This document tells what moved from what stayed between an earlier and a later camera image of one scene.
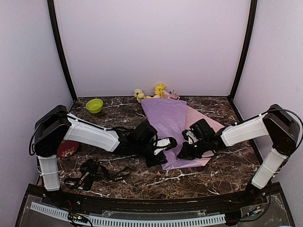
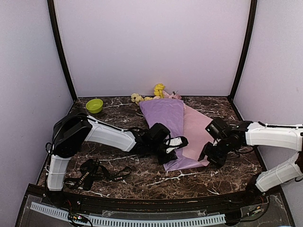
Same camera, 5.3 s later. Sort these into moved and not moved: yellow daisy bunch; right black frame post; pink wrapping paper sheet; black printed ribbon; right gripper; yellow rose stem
Moved: yellow daisy bunch; right gripper
Not moved: yellow rose stem; black printed ribbon; right black frame post; pink wrapping paper sheet
